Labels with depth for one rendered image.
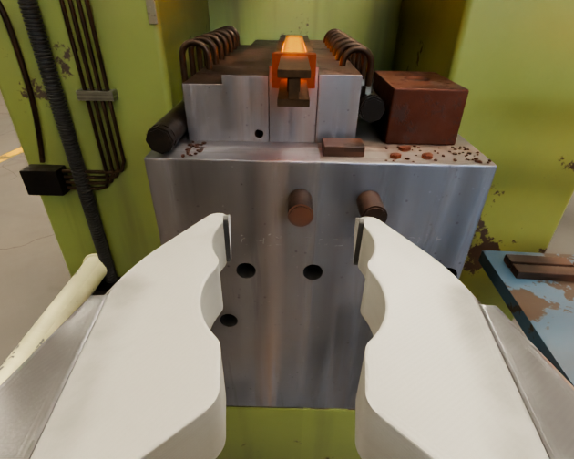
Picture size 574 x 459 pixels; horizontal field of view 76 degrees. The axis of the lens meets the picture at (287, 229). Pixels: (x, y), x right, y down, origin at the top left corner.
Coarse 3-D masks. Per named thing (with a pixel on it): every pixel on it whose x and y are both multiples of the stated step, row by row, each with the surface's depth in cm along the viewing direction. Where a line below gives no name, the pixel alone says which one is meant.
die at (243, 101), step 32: (224, 64) 54; (256, 64) 47; (320, 64) 47; (192, 96) 42; (224, 96) 42; (256, 96) 42; (320, 96) 41; (352, 96) 41; (192, 128) 44; (224, 128) 44; (256, 128) 44; (288, 128) 43; (320, 128) 43; (352, 128) 43
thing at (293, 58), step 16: (288, 48) 47; (304, 48) 47; (272, 64) 38; (288, 64) 33; (304, 64) 33; (272, 80) 39; (288, 80) 34; (304, 80) 39; (288, 96) 32; (304, 96) 33
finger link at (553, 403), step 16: (480, 304) 8; (496, 320) 8; (496, 336) 7; (512, 336) 7; (512, 352) 7; (528, 352) 7; (512, 368) 7; (528, 368) 7; (544, 368) 7; (528, 384) 6; (544, 384) 6; (560, 384) 6; (528, 400) 6; (544, 400) 6; (560, 400) 6; (544, 416) 6; (560, 416) 6; (544, 432) 6; (560, 432) 6; (560, 448) 5
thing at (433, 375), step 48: (384, 240) 10; (384, 288) 8; (432, 288) 8; (384, 336) 7; (432, 336) 7; (480, 336) 7; (384, 384) 6; (432, 384) 6; (480, 384) 6; (384, 432) 6; (432, 432) 6; (480, 432) 6; (528, 432) 6
